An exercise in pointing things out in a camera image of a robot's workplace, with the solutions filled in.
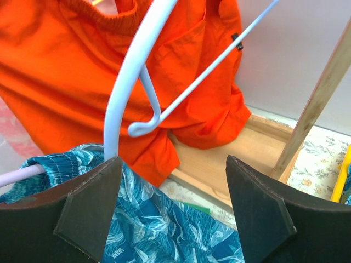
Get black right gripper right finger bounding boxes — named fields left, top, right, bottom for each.
left=226, top=156, right=350, bottom=262

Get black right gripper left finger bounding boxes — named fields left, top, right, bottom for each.
left=1, top=157, right=122, bottom=262

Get dark blue shark shorts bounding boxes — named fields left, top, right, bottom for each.
left=1, top=144, right=244, bottom=262

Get lilac hanger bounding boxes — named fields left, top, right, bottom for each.
left=0, top=164, right=45, bottom=187

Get light blue patterned shorts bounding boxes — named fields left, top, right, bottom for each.
left=341, top=164, right=351, bottom=205

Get pink patterned shorts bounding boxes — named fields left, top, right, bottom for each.
left=1, top=99, right=43, bottom=159

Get orange shorts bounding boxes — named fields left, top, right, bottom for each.
left=1, top=1, right=251, bottom=186

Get light blue hanger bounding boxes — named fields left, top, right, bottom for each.
left=104, top=1, right=277, bottom=161

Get yellow hanger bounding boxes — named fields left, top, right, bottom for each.
left=92, top=0, right=103, bottom=6

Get yellow plastic bin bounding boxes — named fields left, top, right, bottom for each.
left=330, top=146, right=350, bottom=203

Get green folded cloth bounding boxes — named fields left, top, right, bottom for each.
left=183, top=202, right=211, bottom=215

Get wooden clothes rack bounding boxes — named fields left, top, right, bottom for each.
left=170, top=24, right=350, bottom=208

